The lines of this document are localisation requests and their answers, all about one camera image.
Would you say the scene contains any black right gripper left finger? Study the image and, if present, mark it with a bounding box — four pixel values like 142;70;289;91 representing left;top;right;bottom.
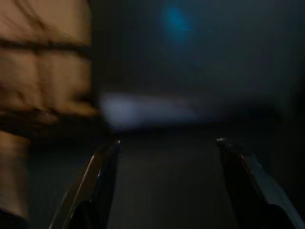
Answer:
49;139;122;229

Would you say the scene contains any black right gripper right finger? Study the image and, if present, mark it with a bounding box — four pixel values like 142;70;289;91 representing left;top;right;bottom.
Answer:
215;137;305;229

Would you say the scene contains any light wooden dining table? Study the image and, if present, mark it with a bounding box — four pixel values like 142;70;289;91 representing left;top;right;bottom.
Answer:
0;0;92;220

